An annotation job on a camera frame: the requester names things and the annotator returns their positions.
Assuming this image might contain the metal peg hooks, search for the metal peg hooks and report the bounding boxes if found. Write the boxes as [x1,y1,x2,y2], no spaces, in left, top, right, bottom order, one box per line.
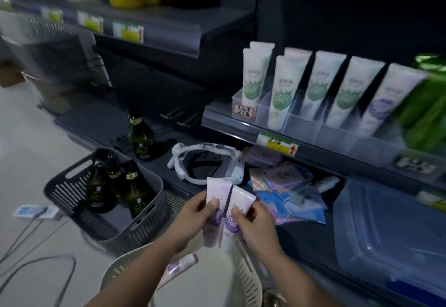
[160,107,200,129]

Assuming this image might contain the brown cardboard box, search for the brown cardboard box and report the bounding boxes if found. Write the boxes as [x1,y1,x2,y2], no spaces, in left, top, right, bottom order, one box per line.
[0,60,26,88]

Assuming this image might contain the dark green glass bottle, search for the dark green glass bottle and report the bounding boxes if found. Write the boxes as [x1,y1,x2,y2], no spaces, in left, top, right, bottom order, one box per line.
[106,158,127,196]
[121,160,154,219]
[85,150,118,214]
[128,108,157,162]

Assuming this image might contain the clear plastic storage box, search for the clear plastic storage box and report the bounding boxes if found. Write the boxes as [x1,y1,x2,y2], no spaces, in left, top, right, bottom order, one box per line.
[332,177,446,301]

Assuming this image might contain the person's right forearm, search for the person's right forearm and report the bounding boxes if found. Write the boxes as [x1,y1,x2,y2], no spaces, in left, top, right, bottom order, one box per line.
[259,248,344,307]

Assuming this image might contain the white purple-print tube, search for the white purple-print tube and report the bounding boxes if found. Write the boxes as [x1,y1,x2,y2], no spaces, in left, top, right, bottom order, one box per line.
[220,185,257,252]
[203,177,233,248]
[357,63,428,139]
[157,253,199,290]

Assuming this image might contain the white head strap device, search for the white head strap device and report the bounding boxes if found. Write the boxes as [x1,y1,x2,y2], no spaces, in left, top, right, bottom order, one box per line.
[167,142,246,186]

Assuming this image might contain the white power strip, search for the white power strip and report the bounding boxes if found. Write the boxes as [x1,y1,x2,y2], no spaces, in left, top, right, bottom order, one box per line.
[13,205,60,220]

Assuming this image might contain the person's right hand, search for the person's right hand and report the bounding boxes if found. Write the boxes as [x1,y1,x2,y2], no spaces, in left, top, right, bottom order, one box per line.
[231,201,284,261]

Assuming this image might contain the clear plastic shelf divider tray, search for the clear plastic shelf divider tray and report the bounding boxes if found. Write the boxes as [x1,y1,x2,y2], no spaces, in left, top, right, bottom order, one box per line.
[231,89,446,179]

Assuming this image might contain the yellow green price tag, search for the yellow green price tag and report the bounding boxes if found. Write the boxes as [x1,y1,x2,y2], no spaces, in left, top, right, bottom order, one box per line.
[256,132,300,158]
[40,6,64,24]
[112,21,144,44]
[77,11,104,34]
[416,190,446,214]

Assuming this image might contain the row of green-print tubes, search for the row of green-print tubes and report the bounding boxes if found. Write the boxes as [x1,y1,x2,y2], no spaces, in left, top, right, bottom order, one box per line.
[242,41,386,132]

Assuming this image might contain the gray wire crate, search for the gray wire crate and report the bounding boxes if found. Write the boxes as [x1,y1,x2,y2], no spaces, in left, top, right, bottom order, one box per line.
[0,12,113,110]

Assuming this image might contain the gray plastic basket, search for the gray plastic basket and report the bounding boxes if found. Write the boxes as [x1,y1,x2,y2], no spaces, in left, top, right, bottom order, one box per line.
[43,148,172,256]

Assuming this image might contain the dark gray store shelf unit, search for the dark gray store shelf unit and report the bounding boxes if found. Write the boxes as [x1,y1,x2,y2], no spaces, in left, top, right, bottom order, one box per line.
[0,0,446,307]

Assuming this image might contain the person's left forearm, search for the person's left forearm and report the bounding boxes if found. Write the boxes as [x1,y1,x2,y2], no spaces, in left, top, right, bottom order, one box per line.
[85,239,185,307]

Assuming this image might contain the pile of pink blue packets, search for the pile of pink blue packets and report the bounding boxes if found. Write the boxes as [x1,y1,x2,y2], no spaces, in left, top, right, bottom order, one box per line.
[244,146,341,226]

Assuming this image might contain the red and white label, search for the red and white label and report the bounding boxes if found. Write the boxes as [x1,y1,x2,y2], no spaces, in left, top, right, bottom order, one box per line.
[233,103,255,119]

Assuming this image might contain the white plastic basket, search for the white plastic basket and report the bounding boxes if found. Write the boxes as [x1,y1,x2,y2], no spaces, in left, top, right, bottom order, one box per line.
[100,236,263,307]

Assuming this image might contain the gray cable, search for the gray cable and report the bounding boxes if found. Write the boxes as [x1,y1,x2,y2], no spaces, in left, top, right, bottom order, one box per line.
[0,209,77,307]

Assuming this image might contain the person's left hand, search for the person's left hand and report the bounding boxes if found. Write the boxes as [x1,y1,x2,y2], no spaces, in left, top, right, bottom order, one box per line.
[167,190,221,252]

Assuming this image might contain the green packets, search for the green packets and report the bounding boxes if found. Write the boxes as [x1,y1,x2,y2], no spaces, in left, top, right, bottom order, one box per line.
[393,52,446,155]

